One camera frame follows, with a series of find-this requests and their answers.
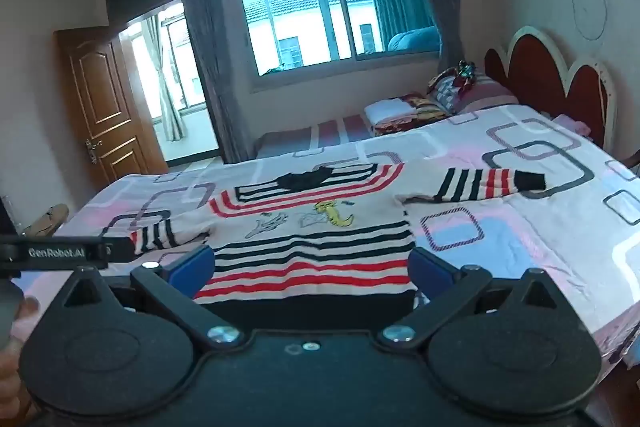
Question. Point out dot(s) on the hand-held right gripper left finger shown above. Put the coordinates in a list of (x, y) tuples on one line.
[(192, 272)]

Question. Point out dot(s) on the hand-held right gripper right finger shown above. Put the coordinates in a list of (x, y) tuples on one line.
[(430, 274)]

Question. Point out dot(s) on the bed with patterned sheet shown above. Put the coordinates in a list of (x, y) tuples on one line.
[(525, 217)]

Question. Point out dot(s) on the brown wooden door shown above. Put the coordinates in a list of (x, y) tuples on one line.
[(100, 107)]

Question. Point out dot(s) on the colourful bundle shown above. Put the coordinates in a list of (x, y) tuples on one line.
[(466, 71)]

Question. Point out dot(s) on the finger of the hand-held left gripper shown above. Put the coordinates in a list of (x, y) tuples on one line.
[(122, 248)]

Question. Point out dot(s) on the pink cloth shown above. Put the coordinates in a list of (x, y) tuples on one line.
[(572, 127)]

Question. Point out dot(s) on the striped knit sweater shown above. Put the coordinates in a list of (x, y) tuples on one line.
[(310, 247)]

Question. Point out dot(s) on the striped pillow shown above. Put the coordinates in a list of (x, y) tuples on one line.
[(490, 94)]

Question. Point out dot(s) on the white balcony curtain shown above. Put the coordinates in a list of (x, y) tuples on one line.
[(167, 97)]

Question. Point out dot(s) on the teal quilt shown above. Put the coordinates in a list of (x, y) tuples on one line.
[(415, 39)]

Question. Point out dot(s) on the person's left hand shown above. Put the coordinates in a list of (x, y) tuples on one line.
[(9, 382)]

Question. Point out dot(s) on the balcony window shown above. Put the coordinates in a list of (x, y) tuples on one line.
[(192, 72)]

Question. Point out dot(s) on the folded blankets stack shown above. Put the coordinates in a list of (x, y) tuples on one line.
[(425, 109)]

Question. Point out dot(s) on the red scalloped headboard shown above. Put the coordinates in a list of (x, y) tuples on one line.
[(540, 72)]

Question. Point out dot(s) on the wooden television stand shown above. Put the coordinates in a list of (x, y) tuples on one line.
[(47, 219)]

